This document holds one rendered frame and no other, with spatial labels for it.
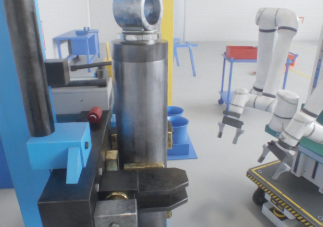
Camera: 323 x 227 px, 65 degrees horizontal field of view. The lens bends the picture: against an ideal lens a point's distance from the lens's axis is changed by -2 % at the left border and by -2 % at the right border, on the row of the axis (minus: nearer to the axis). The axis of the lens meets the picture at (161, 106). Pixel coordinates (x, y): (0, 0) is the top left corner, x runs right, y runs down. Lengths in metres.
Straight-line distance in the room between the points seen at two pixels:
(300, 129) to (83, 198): 1.04
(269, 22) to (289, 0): 11.65
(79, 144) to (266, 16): 1.44
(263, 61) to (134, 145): 1.24
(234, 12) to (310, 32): 3.90
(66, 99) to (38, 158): 0.51
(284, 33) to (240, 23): 10.82
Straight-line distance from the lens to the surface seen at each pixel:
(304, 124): 1.42
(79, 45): 7.98
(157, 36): 0.95
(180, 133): 2.84
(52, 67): 1.09
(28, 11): 0.87
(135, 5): 0.90
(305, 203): 2.13
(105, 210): 0.88
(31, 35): 0.87
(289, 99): 2.02
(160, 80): 0.95
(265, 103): 1.77
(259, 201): 2.44
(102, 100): 1.37
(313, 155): 1.95
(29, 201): 1.29
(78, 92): 1.38
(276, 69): 1.78
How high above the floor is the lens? 1.60
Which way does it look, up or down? 22 degrees down
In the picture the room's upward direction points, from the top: straight up
